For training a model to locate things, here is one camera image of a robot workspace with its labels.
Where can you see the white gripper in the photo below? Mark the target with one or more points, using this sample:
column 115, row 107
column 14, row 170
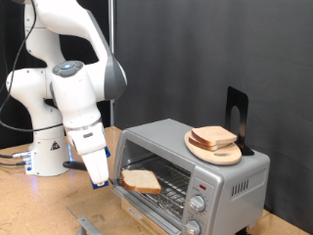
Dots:
column 96, row 166

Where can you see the thick white bread slice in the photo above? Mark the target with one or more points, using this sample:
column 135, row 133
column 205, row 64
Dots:
column 142, row 181

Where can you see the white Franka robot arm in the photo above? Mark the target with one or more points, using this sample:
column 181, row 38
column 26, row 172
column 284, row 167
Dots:
column 75, row 94

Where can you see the silver oven knob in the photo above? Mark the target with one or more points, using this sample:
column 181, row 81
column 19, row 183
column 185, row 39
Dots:
column 192, row 227
column 197, row 203

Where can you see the red oven indicator light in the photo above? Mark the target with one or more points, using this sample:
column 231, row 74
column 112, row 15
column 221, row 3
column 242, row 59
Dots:
column 202, row 187

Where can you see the silver toaster oven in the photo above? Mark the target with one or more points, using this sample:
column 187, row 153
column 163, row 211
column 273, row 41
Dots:
column 228, row 209

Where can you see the brown-crust bread slice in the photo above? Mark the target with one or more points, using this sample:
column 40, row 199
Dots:
column 213, row 134
column 202, row 146

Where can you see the round wooden cutting board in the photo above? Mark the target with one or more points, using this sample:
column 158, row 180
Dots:
column 221, row 156

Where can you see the vertical metal pole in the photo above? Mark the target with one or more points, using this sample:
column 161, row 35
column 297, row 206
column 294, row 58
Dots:
column 111, row 26

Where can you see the black metal bookend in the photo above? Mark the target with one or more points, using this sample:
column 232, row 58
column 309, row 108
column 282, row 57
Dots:
column 243, row 101

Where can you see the blue printed camera mount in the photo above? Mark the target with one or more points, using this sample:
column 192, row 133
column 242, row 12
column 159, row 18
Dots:
column 107, row 151

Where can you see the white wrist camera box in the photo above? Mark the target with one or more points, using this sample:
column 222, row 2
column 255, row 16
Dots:
column 88, row 142

